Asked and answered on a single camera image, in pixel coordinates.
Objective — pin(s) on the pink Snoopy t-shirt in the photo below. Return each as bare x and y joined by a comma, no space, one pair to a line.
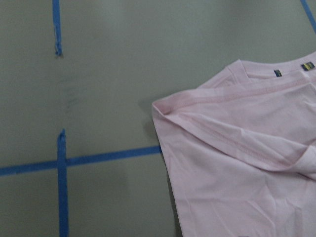
240,151

